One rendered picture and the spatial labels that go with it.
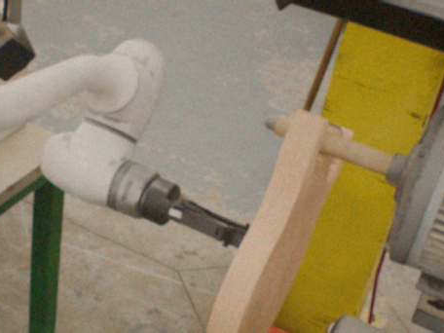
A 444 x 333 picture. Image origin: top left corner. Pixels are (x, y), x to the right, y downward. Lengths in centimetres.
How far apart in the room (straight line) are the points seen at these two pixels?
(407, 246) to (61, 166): 58
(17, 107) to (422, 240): 57
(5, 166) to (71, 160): 31
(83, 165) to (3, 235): 164
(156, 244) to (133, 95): 170
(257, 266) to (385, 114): 110
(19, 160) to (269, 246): 70
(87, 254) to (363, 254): 105
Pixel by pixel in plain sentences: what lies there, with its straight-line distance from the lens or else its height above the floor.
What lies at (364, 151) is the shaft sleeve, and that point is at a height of 126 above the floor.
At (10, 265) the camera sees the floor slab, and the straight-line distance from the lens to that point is 278.
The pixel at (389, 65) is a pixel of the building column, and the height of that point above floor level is 106.
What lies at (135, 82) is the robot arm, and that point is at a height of 124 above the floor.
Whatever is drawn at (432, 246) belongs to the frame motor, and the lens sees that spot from 108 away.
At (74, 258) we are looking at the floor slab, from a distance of 282.
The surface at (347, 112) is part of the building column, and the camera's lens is 213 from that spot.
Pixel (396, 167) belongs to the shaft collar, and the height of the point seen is 126.
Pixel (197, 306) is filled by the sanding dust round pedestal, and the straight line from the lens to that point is 270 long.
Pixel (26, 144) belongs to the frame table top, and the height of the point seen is 93.
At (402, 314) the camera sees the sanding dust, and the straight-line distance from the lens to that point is 294.
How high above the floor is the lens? 180
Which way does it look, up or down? 34 degrees down
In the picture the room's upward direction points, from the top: 8 degrees clockwise
